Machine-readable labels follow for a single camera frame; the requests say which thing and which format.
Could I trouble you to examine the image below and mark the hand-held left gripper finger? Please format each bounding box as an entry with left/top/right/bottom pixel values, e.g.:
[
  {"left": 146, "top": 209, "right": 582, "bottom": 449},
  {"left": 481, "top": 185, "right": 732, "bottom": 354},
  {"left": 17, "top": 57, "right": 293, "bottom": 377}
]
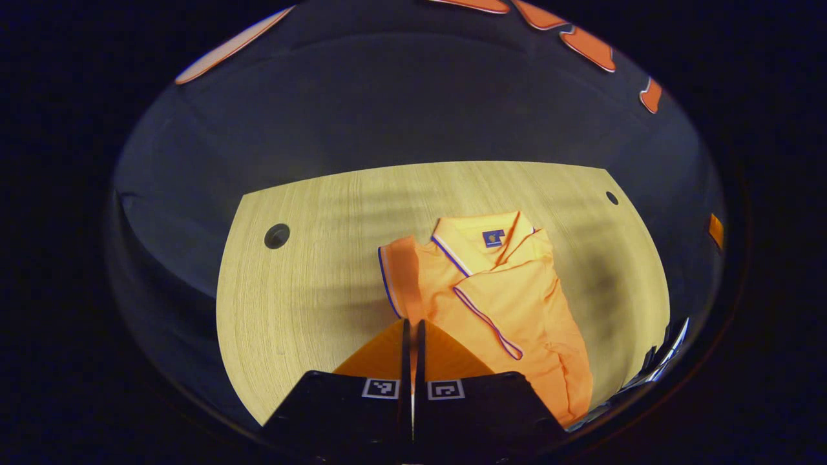
[
  {"left": 413, "top": 320, "right": 566, "bottom": 462},
  {"left": 262, "top": 318, "right": 413, "bottom": 462}
]

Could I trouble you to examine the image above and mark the orange T-shirt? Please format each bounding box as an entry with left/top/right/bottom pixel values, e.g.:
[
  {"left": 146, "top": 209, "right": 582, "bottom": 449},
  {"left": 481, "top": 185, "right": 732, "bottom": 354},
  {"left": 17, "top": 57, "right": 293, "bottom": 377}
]
[{"left": 378, "top": 210, "right": 594, "bottom": 428}]

